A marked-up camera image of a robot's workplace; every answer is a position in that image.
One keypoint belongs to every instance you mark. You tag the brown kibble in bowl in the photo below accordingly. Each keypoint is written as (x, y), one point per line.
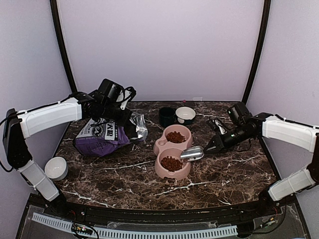
(175, 137)

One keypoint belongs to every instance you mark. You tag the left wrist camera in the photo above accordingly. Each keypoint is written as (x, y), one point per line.
(126, 96)

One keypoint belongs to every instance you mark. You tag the metal food scoop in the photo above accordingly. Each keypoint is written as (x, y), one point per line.
(192, 154)

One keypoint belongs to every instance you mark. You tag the white grey round bowl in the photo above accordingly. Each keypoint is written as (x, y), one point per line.
(56, 168)

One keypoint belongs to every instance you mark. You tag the grey slotted cable duct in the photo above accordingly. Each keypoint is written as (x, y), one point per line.
(134, 231)

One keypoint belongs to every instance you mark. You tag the pink double pet bowl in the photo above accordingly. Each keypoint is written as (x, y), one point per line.
(164, 148)

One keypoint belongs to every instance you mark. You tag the black front frame rail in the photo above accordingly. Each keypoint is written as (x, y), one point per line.
(98, 213)

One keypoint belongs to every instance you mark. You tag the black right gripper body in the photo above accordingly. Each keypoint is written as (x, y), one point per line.
(225, 144)

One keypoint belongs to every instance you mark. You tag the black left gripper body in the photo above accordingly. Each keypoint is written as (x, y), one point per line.
(121, 120)

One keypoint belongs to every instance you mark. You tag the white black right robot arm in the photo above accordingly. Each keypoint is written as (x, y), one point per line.
(282, 132)

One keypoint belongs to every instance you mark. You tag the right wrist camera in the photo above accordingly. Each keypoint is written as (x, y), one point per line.
(218, 126)

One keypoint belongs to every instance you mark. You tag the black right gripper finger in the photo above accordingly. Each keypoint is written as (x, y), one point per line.
(213, 142)
(212, 149)

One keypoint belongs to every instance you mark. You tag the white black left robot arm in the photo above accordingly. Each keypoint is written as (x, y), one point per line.
(109, 102)

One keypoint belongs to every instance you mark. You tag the dark green mug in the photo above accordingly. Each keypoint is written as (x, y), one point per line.
(166, 116)

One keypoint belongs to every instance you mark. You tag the purple pet food bag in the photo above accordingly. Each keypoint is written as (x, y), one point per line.
(104, 136)

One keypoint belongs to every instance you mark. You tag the white ceramic pet bowl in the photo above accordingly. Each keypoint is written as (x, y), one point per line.
(185, 115)

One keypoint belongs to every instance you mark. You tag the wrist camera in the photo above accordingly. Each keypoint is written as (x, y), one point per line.
(126, 96)
(218, 126)

